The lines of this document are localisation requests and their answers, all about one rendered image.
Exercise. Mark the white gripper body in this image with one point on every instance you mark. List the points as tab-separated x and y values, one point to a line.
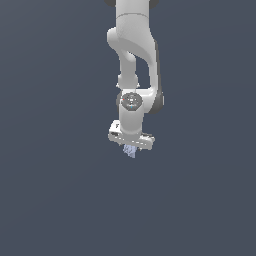
130	138

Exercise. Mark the small pale blue object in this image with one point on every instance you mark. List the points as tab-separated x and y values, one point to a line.
130	151

